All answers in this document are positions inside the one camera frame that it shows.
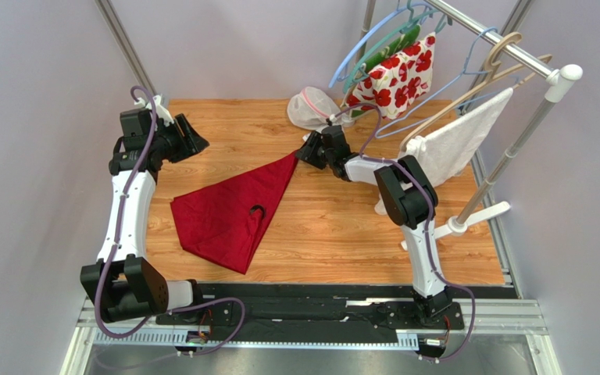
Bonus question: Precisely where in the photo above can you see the white mesh laundry bag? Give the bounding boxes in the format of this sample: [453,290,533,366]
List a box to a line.
[287,87,340,130]

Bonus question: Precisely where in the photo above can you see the light blue hanger right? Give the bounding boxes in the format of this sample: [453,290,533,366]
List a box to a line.
[372,27,498,139]

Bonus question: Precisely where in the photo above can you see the light blue hanger left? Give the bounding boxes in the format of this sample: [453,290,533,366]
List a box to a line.
[327,1,435,88]

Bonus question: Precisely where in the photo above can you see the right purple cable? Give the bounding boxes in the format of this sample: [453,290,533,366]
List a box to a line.
[330,102,477,363]

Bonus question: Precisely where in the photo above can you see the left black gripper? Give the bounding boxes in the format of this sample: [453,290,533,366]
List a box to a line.
[149,114,209,164]

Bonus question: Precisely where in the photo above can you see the teal hanger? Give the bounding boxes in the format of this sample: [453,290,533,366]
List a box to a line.
[342,7,440,94]

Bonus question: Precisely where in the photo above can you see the black spoon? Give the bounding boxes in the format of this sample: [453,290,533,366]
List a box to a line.
[249,205,266,220]

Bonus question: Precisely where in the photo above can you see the white towel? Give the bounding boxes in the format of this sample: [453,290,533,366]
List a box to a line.
[398,87,514,188]

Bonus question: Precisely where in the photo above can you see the light blue hanger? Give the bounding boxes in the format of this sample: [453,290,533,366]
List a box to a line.
[372,27,498,139]
[327,1,435,88]

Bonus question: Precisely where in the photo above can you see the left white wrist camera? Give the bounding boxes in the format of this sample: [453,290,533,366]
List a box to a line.
[134,95,175,127]

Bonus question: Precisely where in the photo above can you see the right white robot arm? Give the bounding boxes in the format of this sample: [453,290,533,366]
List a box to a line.
[295,126,452,317]

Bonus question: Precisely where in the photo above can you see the red floral cloth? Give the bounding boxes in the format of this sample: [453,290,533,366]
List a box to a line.
[347,32,436,120]

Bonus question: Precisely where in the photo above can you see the white metal clothes rack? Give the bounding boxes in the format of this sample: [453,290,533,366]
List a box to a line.
[302,0,584,252]

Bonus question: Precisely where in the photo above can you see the dark red cloth napkin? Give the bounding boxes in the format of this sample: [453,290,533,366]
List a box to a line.
[170,154,298,274]

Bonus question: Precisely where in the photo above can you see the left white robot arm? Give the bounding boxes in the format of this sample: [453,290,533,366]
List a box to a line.
[80,109,209,323]

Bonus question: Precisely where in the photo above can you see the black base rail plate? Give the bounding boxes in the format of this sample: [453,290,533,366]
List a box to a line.
[107,281,467,345]

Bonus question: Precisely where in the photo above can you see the wooden hanger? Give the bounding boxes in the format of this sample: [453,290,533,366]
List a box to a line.
[399,31,527,152]

